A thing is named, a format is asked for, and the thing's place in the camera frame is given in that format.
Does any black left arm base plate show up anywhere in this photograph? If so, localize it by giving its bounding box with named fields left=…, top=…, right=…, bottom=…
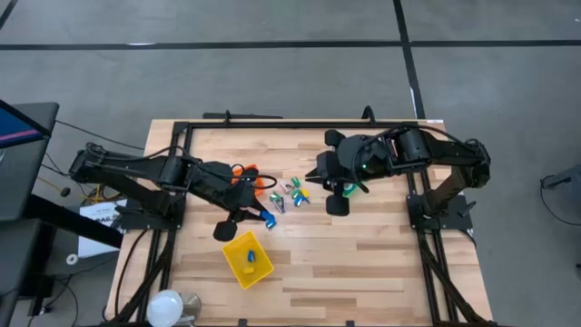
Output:
left=118, top=198, right=186, bottom=232

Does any yellow plastic basket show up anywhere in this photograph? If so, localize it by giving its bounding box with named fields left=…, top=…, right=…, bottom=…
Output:
left=221, top=230, right=275, bottom=291

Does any orange plastic basket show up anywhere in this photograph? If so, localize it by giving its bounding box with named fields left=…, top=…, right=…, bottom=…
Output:
left=230, top=163, right=267, bottom=197

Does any white round lamp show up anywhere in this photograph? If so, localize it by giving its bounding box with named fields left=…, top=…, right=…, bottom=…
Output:
left=144, top=289, right=184, bottom=327

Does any black diagonal bar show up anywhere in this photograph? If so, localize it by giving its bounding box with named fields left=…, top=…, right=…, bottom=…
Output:
left=25, top=193, right=124, bottom=250

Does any blue screen monitor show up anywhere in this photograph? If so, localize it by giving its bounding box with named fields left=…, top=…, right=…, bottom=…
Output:
left=0, top=98, right=52, bottom=150

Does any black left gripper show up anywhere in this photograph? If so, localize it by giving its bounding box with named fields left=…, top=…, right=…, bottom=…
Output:
left=192, top=161, right=271, bottom=243

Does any yellow cable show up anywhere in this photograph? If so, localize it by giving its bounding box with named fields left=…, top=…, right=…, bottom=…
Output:
left=38, top=175, right=108, bottom=204

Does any black aluminium table frame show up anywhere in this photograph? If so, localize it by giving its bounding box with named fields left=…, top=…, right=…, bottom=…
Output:
left=102, top=118, right=498, bottom=327

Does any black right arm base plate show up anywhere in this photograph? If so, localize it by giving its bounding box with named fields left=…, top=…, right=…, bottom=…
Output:
left=406, top=193, right=474, bottom=232

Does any white printed booklet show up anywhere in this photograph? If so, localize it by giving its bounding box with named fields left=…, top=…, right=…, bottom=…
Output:
left=77, top=198, right=129, bottom=259

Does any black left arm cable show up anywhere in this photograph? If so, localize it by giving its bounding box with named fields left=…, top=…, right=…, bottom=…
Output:
left=230, top=163, right=279, bottom=191

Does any black floor cable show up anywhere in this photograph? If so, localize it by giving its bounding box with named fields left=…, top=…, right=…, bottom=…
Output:
left=54, top=118, right=146, bottom=151

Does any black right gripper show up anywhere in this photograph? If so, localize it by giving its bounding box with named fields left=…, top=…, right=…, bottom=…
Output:
left=304, top=128, right=365, bottom=217

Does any silver metal disc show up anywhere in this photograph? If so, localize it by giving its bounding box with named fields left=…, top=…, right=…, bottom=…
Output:
left=179, top=292, right=202, bottom=326

